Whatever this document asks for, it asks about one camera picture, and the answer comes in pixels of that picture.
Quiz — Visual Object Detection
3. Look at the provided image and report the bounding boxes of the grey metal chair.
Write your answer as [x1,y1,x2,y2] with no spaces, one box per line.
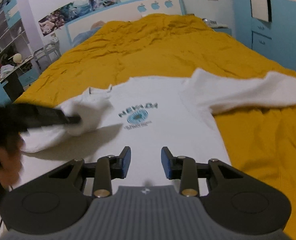
[33,41,61,69]

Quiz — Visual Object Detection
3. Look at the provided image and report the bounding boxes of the bedside table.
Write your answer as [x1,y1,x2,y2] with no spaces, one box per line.
[202,18,232,36]

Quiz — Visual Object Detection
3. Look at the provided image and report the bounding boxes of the blue pillow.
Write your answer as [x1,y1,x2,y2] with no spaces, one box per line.
[72,21,105,48]

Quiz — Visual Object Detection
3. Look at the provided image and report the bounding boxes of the wall posters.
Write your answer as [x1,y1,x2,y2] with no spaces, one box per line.
[0,0,122,37]

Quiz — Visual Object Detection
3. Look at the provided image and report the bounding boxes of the mustard yellow bed cover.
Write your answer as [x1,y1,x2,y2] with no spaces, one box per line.
[18,14,296,239]

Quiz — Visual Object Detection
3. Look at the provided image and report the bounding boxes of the cluttered desk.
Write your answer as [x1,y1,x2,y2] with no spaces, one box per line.
[0,55,40,102]

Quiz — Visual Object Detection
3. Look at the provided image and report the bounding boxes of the blue white wardrobe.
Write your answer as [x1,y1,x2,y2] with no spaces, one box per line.
[233,0,296,71]

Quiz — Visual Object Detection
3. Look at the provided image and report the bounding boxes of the white Nevada sweatshirt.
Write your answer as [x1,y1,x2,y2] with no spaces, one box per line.
[18,69,296,190]

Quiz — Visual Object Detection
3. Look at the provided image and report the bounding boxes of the person's left hand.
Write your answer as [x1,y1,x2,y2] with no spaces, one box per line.
[0,134,24,187]

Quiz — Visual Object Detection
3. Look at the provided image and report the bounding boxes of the white blue bookshelf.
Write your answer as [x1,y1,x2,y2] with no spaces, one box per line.
[0,0,45,63]

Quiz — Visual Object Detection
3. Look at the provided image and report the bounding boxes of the white blue headboard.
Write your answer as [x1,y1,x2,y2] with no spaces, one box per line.
[66,0,186,44]

